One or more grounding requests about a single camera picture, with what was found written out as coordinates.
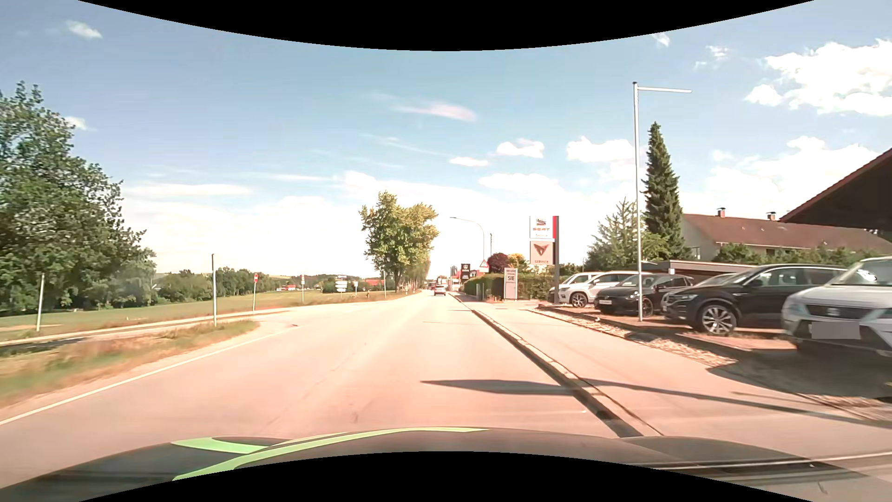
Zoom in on tall roadside tree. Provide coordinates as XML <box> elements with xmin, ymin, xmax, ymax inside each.
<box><xmin>360</xmin><ymin>191</ymin><xmax>440</xmax><ymax>292</ymax></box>

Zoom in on green hedge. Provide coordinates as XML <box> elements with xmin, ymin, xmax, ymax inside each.
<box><xmin>463</xmin><ymin>272</ymin><xmax>555</xmax><ymax>301</ymax></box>

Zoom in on tall dealership sign pylon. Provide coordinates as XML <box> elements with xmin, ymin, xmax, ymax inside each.
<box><xmin>529</xmin><ymin>215</ymin><xmax>560</xmax><ymax>304</ymax></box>

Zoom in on grey asphalt road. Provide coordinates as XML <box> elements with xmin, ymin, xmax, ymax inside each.
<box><xmin>0</xmin><ymin>291</ymin><xmax>645</xmax><ymax>489</ymax></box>

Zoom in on white parked car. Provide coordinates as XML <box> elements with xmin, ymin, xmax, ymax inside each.
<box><xmin>548</xmin><ymin>271</ymin><xmax>638</xmax><ymax>309</ymax></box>

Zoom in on light green tree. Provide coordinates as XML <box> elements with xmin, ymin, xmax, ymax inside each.
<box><xmin>584</xmin><ymin>198</ymin><xmax>670</xmax><ymax>273</ymax></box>

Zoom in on car's own bonnet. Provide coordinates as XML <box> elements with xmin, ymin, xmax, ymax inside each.
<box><xmin>0</xmin><ymin>427</ymin><xmax>892</xmax><ymax>502</ymax></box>

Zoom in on dark parked car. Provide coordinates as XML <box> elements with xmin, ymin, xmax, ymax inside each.
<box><xmin>594</xmin><ymin>273</ymin><xmax>695</xmax><ymax>317</ymax></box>

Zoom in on tall conifer tree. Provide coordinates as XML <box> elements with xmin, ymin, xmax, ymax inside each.
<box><xmin>641</xmin><ymin>122</ymin><xmax>691</xmax><ymax>260</ymax></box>

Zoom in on distant tree line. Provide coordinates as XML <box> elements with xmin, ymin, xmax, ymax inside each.
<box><xmin>150</xmin><ymin>267</ymin><xmax>391</xmax><ymax>302</ymax></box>

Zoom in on gravel strip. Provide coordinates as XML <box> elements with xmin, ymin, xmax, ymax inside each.
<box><xmin>530</xmin><ymin>305</ymin><xmax>892</xmax><ymax>419</ymax></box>

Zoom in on grey pavement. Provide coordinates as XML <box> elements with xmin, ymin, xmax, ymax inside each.
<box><xmin>453</xmin><ymin>293</ymin><xmax>892</xmax><ymax>464</ymax></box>

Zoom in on black parked suv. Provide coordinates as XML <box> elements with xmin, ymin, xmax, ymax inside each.
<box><xmin>661</xmin><ymin>264</ymin><xmax>847</xmax><ymax>337</ymax></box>

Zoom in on green grass field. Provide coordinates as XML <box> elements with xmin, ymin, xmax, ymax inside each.
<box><xmin>0</xmin><ymin>289</ymin><xmax>412</xmax><ymax>334</ymax></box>

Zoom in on house with brown roof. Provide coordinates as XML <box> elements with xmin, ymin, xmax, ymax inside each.
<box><xmin>682</xmin><ymin>207</ymin><xmax>892</xmax><ymax>263</ymax></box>

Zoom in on road markings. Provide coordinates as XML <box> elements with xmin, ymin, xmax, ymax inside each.
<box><xmin>0</xmin><ymin>328</ymin><xmax>290</xmax><ymax>428</ymax></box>

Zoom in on grey side path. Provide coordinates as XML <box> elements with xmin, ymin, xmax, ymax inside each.
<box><xmin>0</xmin><ymin>307</ymin><xmax>294</xmax><ymax>348</ymax></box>

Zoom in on dry grass verge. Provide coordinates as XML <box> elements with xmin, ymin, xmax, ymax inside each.
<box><xmin>0</xmin><ymin>319</ymin><xmax>260</xmax><ymax>409</ymax></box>

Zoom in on large green trees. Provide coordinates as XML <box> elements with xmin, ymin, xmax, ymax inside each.
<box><xmin>0</xmin><ymin>81</ymin><xmax>157</xmax><ymax>316</ymax></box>

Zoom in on silver parked car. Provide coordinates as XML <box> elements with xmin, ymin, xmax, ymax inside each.
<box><xmin>780</xmin><ymin>256</ymin><xmax>892</xmax><ymax>358</ymax></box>

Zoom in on building with dark roof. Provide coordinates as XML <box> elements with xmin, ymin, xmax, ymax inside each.
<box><xmin>779</xmin><ymin>148</ymin><xmax>892</xmax><ymax>234</ymax></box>

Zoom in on distant curved lamp post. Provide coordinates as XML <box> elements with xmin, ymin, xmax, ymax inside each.
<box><xmin>449</xmin><ymin>216</ymin><xmax>487</xmax><ymax>280</ymax></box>

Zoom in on tall lamp post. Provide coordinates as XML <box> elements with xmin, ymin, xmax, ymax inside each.
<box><xmin>632</xmin><ymin>81</ymin><xmax>693</xmax><ymax>323</ymax></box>

